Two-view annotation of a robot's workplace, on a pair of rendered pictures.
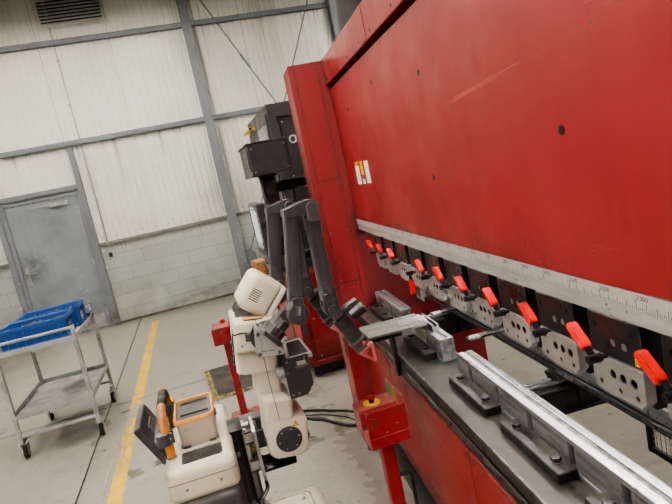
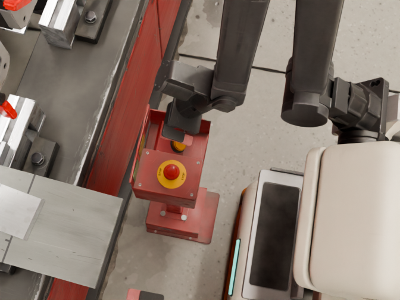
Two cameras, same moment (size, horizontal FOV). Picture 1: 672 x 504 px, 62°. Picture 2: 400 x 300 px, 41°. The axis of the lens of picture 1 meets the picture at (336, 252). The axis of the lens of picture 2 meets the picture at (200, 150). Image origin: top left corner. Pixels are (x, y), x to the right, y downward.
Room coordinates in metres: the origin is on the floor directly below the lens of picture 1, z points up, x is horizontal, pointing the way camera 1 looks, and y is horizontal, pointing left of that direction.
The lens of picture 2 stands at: (2.39, 0.14, 2.05)
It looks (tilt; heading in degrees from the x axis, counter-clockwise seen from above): 73 degrees down; 198
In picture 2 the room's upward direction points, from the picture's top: 6 degrees clockwise
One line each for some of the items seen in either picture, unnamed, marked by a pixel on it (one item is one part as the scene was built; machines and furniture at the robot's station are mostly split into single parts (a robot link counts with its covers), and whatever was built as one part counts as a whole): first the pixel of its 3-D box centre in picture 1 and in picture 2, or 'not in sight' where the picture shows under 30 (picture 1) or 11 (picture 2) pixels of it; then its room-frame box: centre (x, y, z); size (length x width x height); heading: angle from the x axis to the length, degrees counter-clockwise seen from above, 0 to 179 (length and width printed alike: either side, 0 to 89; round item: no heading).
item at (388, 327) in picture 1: (392, 326); (45, 225); (2.35, -0.17, 1.00); 0.26 x 0.18 x 0.01; 99
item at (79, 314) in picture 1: (52, 319); not in sight; (4.88, 2.57, 0.92); 0.50 x 0.36 x 0.18; 104
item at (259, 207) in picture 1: (266, 230); not in sight; (3.48, 0.39, 1.42); 0.45 x 0.12 x 0.36; 13
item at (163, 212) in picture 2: not in sight; (175, 205); (2.07, -0.04, 0.13); 0.10 x 0.10 x 0.01; 13
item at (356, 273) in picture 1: (393, 250); not in sight; (3.37, -0.35, 1.15); 0.85 x 0.25 x 2.30; 99
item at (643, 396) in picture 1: (634, 353); not in sight; (1.02, -0.52, 1.26); 0.15 x 0.09 x 0.17; 9
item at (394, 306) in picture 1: (392, 307); not in sight; (2.92, -0.24, 0.92); 0.50 x 0.06 x 0.10; 9
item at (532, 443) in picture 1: (535, 448); not in sight; (1.37, -0.41, 0.89); 0.30 x 0.05 x 0.03; 9
